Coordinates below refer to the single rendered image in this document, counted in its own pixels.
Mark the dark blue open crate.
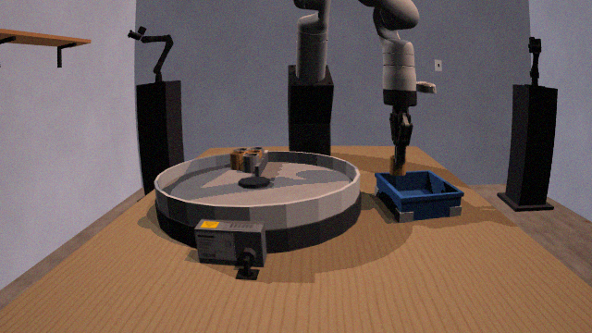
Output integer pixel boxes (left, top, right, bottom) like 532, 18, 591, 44
375, 170, 464, 223

